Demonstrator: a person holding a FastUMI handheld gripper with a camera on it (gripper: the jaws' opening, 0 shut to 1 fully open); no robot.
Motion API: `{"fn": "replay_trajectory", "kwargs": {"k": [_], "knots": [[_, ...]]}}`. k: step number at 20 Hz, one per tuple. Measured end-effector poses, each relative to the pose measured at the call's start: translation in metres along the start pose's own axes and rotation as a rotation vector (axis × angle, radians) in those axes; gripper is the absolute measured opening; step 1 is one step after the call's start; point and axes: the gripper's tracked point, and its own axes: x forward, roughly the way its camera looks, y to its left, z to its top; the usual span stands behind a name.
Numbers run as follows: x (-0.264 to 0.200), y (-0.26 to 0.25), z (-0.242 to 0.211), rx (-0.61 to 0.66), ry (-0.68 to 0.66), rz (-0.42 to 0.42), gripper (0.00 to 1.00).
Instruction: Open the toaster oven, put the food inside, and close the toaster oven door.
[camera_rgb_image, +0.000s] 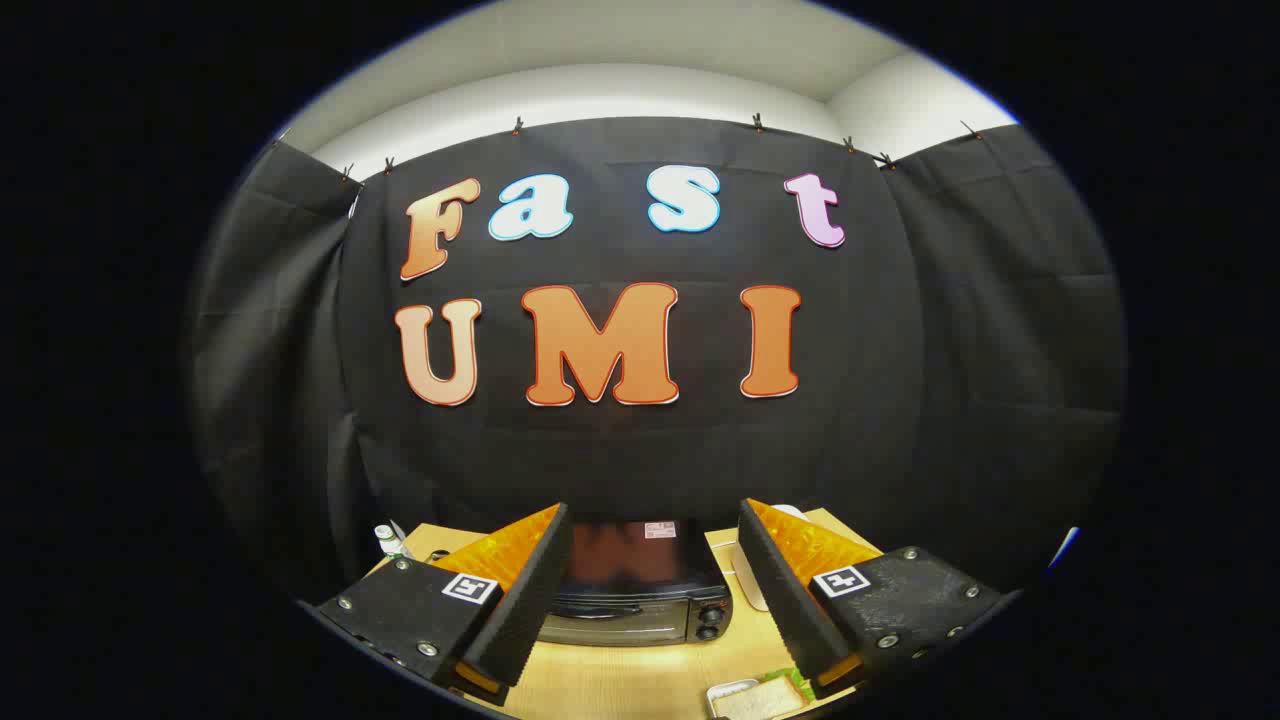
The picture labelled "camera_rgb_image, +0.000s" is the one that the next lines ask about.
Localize white plastic tray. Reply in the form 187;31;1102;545
705;678;761;720

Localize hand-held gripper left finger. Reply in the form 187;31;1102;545
315;502;574;707

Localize white pop-up toaster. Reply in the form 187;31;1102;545
733;504;813;612

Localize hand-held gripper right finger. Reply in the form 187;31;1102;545
737;498;1004;699

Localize toast sandwich with lettuce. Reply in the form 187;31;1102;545
717;668;813;720

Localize black toaster oven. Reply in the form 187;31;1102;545
537;518;734;647

